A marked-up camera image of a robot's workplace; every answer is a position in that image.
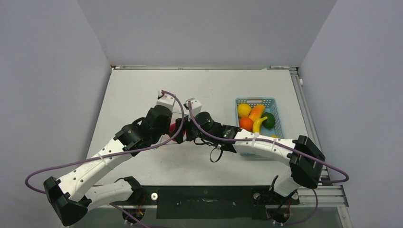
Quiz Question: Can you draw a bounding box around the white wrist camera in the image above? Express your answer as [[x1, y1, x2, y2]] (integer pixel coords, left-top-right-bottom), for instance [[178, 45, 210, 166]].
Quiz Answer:
[[156, 90, 176, 111], [184, 98, 202, 117]]

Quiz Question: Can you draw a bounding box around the aluminium front frame rail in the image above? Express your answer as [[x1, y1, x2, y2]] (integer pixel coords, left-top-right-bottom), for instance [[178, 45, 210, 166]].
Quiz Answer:
[[64, 185, 348, 209]]

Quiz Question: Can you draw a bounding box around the orange fruit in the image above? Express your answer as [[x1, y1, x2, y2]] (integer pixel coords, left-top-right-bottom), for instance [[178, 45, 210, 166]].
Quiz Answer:
[[239, 117, 254, 132]]

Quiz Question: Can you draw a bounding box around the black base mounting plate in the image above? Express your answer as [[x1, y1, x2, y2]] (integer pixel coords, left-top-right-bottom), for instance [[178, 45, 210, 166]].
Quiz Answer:
[[116, 186, 300, 220]]

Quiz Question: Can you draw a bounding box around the yellow lemon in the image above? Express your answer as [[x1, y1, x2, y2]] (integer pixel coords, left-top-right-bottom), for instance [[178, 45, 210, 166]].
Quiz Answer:
[[237, 104, 252, 118]]

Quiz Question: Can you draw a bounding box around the red apple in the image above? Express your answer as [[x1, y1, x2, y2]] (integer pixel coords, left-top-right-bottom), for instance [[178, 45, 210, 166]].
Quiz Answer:
[[169, 123, 180, 137]]

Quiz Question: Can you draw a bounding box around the green pepper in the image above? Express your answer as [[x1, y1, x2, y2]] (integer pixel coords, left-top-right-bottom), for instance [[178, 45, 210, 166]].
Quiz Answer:
[[262, 112, 276, 130]]

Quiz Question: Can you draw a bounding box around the clear zip top bag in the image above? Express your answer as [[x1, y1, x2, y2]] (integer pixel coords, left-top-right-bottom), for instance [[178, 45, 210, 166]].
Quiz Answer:
[[157, 111, 189, 146]]

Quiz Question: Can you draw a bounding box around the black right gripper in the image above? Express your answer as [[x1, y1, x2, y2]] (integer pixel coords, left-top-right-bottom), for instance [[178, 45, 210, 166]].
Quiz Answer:
[[172, 115, 214, 144]]

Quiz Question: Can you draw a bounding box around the yellow banana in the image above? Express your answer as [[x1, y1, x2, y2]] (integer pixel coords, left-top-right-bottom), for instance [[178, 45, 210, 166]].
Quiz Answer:
[[252, 116, 267, 133]]

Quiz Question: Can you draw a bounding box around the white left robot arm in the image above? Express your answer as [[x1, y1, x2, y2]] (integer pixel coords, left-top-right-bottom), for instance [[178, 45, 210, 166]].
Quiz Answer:
[[44, 105, 173, 226]]

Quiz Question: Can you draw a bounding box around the orange carrot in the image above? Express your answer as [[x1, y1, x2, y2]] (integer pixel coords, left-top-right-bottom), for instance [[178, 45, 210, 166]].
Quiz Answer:
[[249, 104, 266, 122]]

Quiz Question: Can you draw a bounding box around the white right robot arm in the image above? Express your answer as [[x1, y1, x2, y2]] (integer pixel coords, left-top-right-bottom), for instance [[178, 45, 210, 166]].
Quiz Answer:
[[169, 112, 325, 203]]

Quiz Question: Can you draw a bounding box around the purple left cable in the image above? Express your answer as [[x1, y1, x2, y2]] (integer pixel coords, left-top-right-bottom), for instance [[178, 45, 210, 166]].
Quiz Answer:
[[24, 89, 185, 228]]

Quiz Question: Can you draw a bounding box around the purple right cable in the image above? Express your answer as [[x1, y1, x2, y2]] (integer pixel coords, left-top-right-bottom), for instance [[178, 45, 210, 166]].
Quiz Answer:
[[187, 100, 350, 227]]

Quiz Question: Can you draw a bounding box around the light blue plastic basket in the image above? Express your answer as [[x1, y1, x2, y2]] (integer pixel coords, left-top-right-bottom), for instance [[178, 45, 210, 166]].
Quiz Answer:
[[235, 97, 284, 138]]

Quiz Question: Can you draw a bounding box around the aluminium frame rail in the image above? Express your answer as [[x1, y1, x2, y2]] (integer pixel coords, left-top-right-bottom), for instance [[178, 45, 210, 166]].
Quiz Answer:
[[289, 67, 323, 155], [64, 185, 348, 209]]

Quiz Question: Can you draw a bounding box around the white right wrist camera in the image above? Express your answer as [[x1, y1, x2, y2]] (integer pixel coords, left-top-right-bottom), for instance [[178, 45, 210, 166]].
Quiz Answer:
[[184, 98, 202, 117]]

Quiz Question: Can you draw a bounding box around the aluminium right frame rail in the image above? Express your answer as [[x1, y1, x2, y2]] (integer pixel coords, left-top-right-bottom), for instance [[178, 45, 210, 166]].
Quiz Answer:
[[289, 67, 323, 155]]

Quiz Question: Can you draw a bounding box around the purple cable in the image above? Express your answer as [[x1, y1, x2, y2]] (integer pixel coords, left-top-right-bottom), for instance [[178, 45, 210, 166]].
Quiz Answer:
[[187, 100, 350, 227], [24, 89, 185, 228]]

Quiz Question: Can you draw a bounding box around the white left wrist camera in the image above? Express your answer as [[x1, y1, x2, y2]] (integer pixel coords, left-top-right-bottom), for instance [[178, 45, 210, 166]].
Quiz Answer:
[[156, 90, 176, 111]]

